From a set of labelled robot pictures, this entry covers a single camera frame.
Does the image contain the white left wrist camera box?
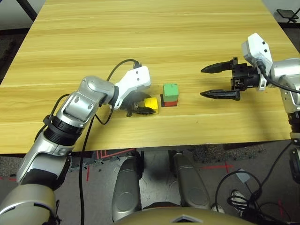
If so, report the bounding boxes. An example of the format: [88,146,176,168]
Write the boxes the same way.
[114,66,151,111]

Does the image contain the grey robot left leg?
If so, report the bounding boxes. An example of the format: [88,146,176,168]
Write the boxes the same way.
[112,154,143,222]

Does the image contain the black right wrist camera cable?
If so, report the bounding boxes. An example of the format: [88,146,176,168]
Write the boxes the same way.
[256,60,300,94]

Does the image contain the black stand base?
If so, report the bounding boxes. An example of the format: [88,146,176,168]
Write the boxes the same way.
[276,8,300,24]

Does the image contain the black floor cable bundle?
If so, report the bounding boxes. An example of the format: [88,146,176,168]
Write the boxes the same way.
[215,140,300,225]

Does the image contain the black floor mat red lines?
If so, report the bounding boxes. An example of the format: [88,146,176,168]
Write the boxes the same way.
[95,149,136,162]

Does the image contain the grey robot leg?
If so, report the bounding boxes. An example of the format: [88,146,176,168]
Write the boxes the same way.
[112,154,143,222]
[172,152,210,210]

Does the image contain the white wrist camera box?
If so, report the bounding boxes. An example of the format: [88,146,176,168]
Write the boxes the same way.
[241,32,274,91]
[114,66,151,111]

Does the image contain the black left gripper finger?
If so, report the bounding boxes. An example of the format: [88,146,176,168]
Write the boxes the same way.
[136,91,153,101]
[136,106,157,115]

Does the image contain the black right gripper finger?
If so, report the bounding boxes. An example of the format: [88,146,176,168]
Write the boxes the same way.
[199,90,240,101]
[200,60,234,74]

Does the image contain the white sneaker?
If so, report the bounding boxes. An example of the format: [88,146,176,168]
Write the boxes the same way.
[231,190,248,211]
[210,203,225,214]

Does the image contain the yellow cube block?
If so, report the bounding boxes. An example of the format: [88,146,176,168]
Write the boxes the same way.
[143,97,159,115]

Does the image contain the gold robot torso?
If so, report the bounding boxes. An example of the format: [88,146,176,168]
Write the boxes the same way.
[112,206,256,225]

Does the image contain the grey robot right leg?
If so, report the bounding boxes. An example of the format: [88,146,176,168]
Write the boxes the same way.
[172,152,210,210]

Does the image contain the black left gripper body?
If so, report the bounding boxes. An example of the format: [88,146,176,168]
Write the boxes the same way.
[120,90,145,117]

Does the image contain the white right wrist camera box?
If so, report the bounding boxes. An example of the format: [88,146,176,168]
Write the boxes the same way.
[241,32,274,91]

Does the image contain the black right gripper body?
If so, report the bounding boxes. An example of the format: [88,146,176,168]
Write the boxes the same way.
[230,57,261,92]

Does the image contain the black diagonal bar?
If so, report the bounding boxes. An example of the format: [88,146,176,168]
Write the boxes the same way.
[20,0,38,21]

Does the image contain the green cube block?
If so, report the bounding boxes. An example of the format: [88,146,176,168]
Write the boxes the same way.
[163,83,180,103]

